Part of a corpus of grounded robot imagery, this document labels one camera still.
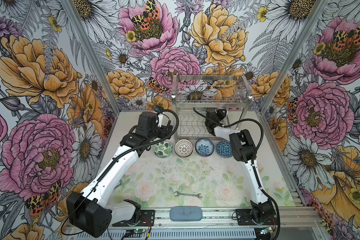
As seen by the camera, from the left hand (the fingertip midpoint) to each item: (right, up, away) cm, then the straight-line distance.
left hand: (162, 129), depth 78 cm
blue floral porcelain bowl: (+24, -12, +19) cm, 33 cm away
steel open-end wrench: (+8, -35, +3) cm, 36 cm away
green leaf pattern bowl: (-3, -14, +21) cm, 25 cm away
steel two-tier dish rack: (+17, +24, +34) cm, 45 cm away
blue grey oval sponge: (+12, -40, -5) cm, 42 cm away
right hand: (+41, +11, +28) cm, 51 cm away
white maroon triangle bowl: (+11, -13, +19) cm, 25 cm away
